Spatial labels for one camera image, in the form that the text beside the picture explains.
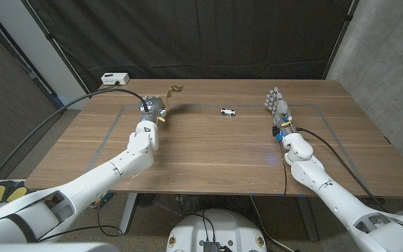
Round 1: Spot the gold foil envelope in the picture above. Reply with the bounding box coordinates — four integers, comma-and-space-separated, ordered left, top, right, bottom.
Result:
165, 85, 184, 109

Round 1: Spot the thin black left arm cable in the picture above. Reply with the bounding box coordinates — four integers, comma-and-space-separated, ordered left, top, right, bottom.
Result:
37, 199, 124, 243

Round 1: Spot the teal and orange toy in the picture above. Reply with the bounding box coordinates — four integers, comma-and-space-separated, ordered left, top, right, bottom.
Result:
89, 192, 115, 210

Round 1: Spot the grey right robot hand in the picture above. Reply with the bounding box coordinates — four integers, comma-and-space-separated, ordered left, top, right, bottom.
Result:
264, 86, 295, 138

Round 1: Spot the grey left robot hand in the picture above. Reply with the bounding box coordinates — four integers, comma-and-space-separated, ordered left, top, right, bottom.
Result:
139, 95, 169, 124

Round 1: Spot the black torso cable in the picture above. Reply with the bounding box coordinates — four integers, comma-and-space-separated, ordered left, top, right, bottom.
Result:
187, 209, 217, 243

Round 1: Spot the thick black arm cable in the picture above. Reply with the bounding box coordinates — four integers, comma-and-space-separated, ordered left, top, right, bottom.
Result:
295, 127, 390, 213
0, 88, 150, 213

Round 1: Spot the black backdrop curtain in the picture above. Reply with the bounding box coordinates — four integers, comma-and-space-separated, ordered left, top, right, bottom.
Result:
26, 0, 356, 95

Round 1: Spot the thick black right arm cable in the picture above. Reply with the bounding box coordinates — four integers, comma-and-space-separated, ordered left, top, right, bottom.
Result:
295, 127, 390, 213

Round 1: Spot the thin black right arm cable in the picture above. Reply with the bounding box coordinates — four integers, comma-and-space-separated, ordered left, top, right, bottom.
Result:
278, 139, 288, 197

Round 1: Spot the black backdrop stand pole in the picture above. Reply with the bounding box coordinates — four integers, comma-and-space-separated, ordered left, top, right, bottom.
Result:
322, 0, 360, 80
21, 0, 93, 99

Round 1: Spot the grey table leg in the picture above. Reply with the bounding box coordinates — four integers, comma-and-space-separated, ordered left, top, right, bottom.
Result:
295, 196, 318, 242
118, 192, 138, 235

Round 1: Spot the small black fan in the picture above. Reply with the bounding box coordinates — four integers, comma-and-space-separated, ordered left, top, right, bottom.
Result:
136, 193, 159, 207

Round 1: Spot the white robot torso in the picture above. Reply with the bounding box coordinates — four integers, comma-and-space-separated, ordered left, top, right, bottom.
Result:
166, 209, 268, 252

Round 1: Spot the white power strip box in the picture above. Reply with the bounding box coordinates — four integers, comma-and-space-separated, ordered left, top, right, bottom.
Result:
100, 72, 130, 86

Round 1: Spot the black power strip cable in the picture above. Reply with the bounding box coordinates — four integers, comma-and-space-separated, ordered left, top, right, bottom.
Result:
95, 80, 121, 93

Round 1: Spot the grey floor cable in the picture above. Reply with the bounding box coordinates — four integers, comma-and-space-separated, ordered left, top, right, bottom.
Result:
249, 195, 295, 252

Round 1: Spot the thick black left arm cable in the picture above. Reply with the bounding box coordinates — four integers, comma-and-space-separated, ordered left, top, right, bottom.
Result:
0, 88, 150, 213

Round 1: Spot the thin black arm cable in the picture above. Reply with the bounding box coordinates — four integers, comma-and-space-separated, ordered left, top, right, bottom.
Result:
278, 139, 288, 197
37, 199, 124, 243

